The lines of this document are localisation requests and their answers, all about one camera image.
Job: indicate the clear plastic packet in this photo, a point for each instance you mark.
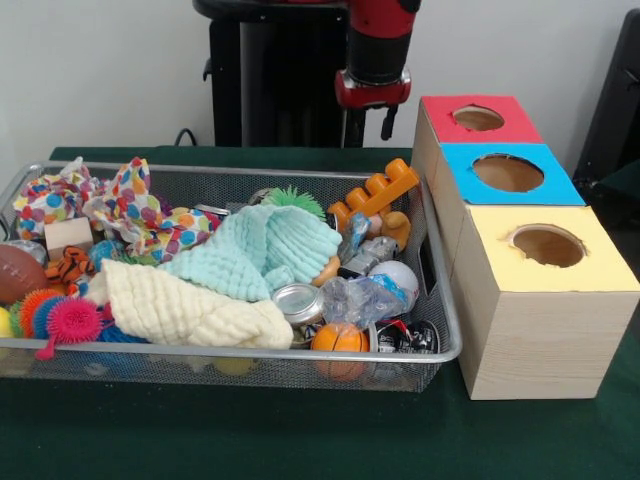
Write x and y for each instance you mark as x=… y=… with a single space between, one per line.
x=355 y=300

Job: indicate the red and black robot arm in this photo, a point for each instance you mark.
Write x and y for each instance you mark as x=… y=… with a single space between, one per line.
x=378 y=45

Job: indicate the clear mesh bin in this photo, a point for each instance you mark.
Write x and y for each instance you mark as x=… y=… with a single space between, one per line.
x=200 y=372

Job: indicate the wooden box with three holes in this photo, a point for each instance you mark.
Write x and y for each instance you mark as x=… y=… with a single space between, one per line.
x=540 y=320

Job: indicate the green spiky ball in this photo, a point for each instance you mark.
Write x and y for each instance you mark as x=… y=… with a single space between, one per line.
x=295 y=198

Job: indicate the mint green cloth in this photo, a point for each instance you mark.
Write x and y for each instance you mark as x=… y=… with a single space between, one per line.
x=260 y=250

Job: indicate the silver can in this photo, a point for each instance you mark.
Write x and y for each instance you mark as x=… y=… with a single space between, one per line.
x=297 y=303

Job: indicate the orange rubber toy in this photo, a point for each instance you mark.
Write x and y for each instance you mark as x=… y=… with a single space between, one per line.
x=380 y=190

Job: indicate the white ball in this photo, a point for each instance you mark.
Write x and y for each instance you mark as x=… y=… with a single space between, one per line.
x=399 y=276

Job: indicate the small orange basketball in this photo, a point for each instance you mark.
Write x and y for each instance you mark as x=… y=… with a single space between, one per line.
x=340 y=338

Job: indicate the cream yellow cloth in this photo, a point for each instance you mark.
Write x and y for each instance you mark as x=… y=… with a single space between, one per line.
x=180 y=305

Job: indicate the polka dot cloth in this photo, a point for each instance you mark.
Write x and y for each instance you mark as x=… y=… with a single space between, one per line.
x=140 y=215

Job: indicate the pink spiky ball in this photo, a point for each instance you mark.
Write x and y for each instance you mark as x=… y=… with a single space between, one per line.
x=72 y=320

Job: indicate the brown toy football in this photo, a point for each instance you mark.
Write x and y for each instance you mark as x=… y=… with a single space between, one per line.
x=18 y=272

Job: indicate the black chair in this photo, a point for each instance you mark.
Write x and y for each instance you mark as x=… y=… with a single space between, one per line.
x=615 y=110

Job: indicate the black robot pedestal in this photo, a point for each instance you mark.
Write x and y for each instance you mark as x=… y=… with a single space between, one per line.
x=270 y=80

